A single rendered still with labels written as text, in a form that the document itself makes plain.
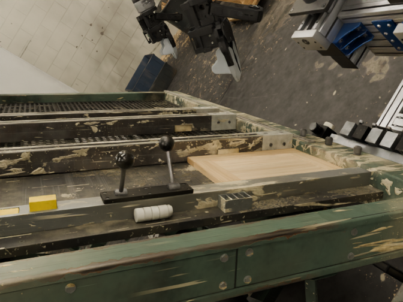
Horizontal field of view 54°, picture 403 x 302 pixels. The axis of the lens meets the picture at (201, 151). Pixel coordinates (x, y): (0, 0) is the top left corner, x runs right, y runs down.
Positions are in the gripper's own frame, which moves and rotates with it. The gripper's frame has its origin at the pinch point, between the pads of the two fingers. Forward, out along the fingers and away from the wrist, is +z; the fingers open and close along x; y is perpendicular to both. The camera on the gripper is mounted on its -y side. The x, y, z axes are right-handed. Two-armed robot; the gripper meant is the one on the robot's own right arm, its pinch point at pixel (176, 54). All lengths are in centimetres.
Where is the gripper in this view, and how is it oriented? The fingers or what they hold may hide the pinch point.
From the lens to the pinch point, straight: 162.6
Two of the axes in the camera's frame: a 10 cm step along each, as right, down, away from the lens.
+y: -8.1, 5.5, -2.2
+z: 4.4, 8.0, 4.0
